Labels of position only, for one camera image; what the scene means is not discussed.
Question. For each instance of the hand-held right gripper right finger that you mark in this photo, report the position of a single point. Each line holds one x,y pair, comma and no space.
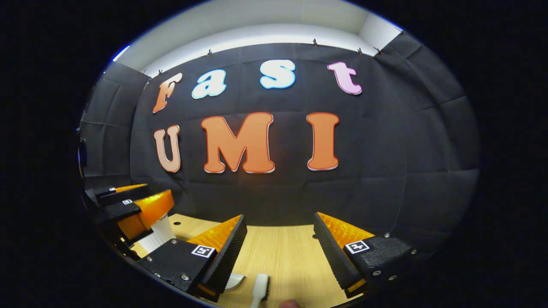
336,256

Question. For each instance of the white ribbed garbage bin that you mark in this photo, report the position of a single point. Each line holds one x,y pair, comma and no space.
162,233

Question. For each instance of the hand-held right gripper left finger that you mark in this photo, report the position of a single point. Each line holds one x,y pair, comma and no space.
229,256

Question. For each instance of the wooden desktop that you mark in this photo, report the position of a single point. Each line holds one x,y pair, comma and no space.
291,252

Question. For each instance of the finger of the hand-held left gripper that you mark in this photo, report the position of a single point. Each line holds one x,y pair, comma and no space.
120,210
105,192

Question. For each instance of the white plastic dustpan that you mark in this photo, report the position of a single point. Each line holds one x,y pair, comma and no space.
235,280

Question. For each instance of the small white broom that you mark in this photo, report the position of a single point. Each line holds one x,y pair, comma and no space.
259,286

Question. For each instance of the row of black backdrop clips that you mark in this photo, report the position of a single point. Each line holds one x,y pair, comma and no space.
314,42

